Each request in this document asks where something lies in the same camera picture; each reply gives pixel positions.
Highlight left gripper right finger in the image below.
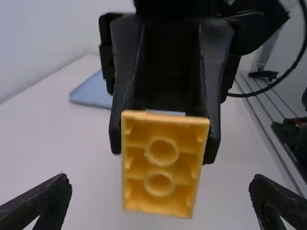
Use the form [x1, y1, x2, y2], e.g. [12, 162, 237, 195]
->
[248, 173, 307, 230]

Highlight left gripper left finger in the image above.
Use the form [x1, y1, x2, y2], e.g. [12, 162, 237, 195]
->
[0, 172, 72, 230]

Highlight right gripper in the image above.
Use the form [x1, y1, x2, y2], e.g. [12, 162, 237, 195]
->
[98, 0, 235, 165]

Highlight yellow toy brick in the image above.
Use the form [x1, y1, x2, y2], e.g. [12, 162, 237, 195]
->
[120, 109, 211, 219]

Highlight silver rails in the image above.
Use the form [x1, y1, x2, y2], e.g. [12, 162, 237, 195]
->
[234, 62, 307, 199]

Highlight black cable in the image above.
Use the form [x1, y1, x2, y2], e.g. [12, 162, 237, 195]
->
[227, 28, 307, 98]

